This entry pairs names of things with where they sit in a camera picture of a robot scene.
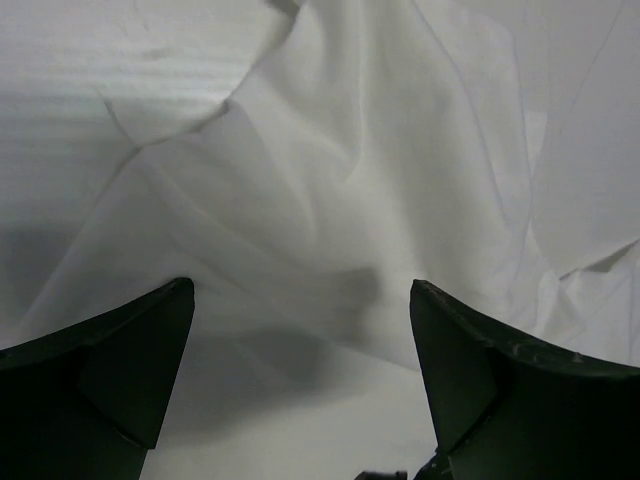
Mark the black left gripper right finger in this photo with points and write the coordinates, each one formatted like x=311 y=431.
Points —
x=507 y=405

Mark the white t shirt robot print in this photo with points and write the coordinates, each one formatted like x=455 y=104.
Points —
x=383 y=142

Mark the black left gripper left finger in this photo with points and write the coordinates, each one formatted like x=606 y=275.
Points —
x=89 y=401

